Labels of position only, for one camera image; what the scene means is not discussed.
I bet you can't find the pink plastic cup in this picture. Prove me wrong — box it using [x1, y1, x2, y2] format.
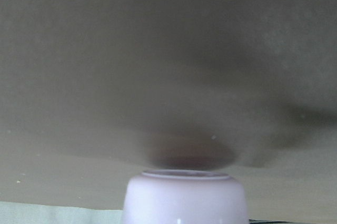
[122, 170, 249, 223]

